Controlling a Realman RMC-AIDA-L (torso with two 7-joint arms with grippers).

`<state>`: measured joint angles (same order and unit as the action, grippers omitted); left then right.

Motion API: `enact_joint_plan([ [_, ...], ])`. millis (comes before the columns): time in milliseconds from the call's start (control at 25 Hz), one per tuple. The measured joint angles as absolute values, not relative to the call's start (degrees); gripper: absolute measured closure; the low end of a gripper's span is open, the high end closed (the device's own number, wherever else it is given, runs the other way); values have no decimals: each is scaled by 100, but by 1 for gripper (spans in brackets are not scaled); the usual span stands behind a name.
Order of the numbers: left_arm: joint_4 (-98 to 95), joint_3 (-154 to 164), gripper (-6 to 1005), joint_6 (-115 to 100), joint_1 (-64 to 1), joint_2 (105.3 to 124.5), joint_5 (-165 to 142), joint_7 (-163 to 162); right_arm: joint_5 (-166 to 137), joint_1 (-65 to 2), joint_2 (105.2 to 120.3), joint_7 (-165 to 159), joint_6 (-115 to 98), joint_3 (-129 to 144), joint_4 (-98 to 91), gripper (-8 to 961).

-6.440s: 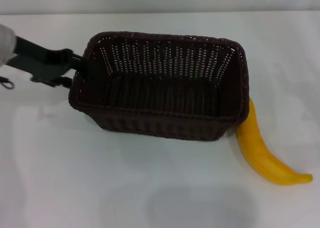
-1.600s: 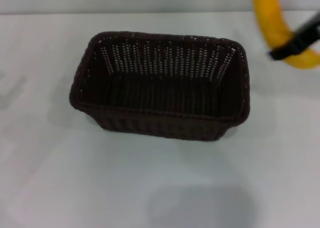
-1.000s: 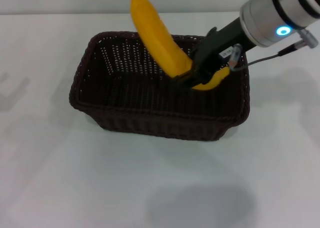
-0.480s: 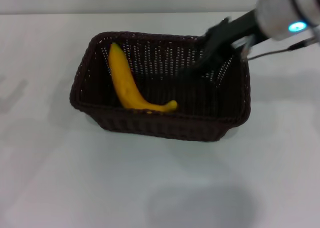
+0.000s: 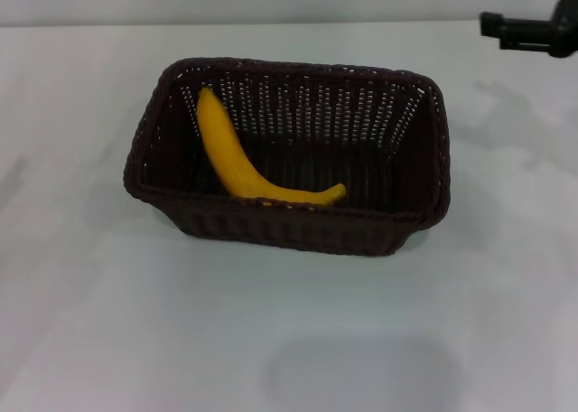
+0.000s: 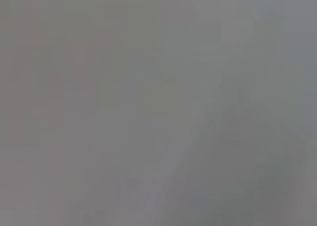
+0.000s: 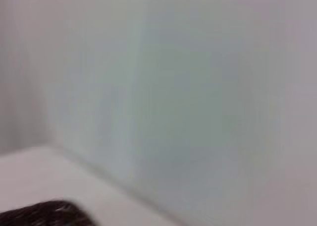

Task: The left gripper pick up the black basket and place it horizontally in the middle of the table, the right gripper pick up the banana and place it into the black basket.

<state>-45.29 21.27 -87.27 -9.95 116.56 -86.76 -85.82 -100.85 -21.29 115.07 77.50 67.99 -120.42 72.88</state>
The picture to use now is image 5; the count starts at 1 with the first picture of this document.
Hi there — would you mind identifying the dark brown woven basket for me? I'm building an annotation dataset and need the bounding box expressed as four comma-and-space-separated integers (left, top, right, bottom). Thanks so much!
121, 55, 453, 256

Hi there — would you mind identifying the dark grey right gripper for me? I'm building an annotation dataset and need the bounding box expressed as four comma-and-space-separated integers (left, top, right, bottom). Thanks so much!
480, 0, 578, 61

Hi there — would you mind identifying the yellow banana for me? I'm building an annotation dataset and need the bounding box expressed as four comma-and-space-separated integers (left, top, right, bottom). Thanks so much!
196, 86, 348, 208

